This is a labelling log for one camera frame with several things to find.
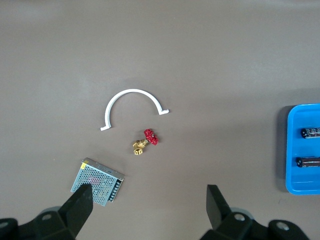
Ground white semicircular pipe clamp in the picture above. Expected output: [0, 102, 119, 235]
[100, 88, 170, 132]

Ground blue plastic tray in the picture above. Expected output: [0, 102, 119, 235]
[285, 102, 320, 196]

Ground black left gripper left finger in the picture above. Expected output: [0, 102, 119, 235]
[22, 183, 95, 240]

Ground perforated metal power supply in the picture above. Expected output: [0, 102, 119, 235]
[70, 157, 125, 207]

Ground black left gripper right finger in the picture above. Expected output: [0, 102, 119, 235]
[201, 184, 276, 240]

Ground brass valve with red handle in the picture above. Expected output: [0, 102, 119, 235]
[131, 128, 160, 156]

